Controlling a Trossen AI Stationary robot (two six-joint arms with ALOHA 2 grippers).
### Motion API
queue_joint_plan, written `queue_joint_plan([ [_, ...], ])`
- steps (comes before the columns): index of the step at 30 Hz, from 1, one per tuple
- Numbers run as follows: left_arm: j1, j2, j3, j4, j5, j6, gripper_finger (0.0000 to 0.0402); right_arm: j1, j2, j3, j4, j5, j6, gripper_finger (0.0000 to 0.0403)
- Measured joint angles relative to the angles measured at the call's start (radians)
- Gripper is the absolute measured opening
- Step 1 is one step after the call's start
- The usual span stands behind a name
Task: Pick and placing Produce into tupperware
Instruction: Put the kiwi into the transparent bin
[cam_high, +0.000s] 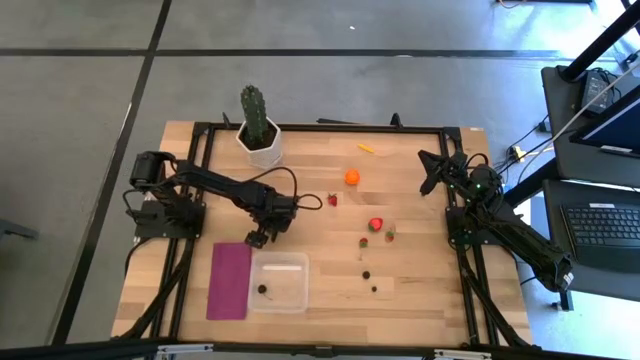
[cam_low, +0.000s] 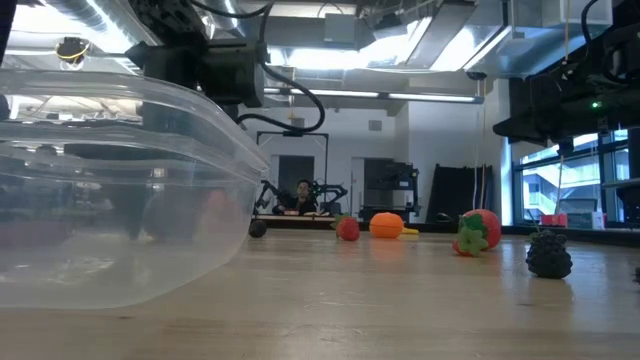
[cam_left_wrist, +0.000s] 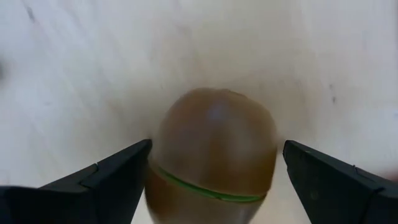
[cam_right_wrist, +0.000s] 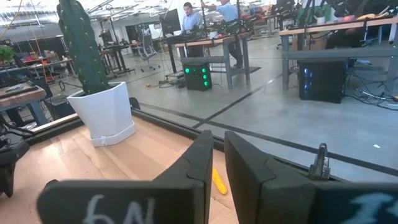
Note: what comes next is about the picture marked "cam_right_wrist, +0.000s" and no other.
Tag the black aluminium table frame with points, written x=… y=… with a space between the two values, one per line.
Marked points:
x=248 y=132

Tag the green cactus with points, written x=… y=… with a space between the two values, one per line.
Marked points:
x=84 y=46

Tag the black monitor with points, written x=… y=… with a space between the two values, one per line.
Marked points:
x=170 y=21

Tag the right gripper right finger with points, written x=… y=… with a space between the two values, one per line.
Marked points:
x=280 y=199

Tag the yellow toy banana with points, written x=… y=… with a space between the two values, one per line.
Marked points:
x=219 y=182

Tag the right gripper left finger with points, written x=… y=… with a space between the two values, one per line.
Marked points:
x=174 y=199

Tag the computer tower green lights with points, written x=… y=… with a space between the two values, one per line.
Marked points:
x=197 y=76

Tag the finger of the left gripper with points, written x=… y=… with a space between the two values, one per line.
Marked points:
x=12 y=161

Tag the dark wood side table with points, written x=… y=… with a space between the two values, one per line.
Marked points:
x=18 y=96

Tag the grey office chair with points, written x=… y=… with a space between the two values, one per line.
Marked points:
x=147 y=49

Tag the white floor scrap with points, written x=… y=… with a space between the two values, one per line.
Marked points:
x=376 y=146

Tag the wood-top workbench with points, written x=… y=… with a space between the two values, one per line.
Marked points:
x=326 y=28
x=211 y=41

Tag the person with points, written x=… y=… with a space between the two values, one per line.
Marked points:
x=192 y=20
x=228 y=12
x=357 y=6

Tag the small green potted plant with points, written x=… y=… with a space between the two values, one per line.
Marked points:
x=6 y=53

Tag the white hexagonal plant pot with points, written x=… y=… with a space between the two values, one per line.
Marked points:
x=105 y=115

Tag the black computer tower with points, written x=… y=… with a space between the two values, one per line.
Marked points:
x=323 y=81

